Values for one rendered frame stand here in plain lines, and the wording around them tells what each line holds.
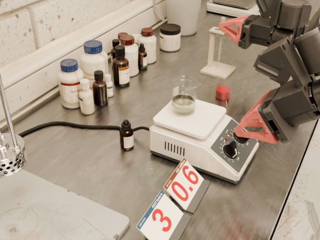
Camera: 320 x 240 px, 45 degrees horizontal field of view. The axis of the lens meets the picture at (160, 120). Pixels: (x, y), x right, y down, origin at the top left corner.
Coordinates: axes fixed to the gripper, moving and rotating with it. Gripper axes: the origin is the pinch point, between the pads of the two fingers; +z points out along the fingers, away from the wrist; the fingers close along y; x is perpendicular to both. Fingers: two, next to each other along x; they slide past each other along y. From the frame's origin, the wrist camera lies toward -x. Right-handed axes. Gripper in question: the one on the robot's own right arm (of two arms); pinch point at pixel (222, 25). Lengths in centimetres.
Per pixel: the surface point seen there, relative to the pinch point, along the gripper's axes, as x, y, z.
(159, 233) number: 13, 61, -18
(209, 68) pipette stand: 13.3, 1.6, 2.0
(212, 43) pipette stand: 5.6, 0.7, 2.4
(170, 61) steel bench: 14.2, 2.4, 14.9
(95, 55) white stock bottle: 3.7, 28.4, 21.9
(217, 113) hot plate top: 5.3, 33.7, -14.6
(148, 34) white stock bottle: 4.9, 6.8, 20.1
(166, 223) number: 13, 59, -18
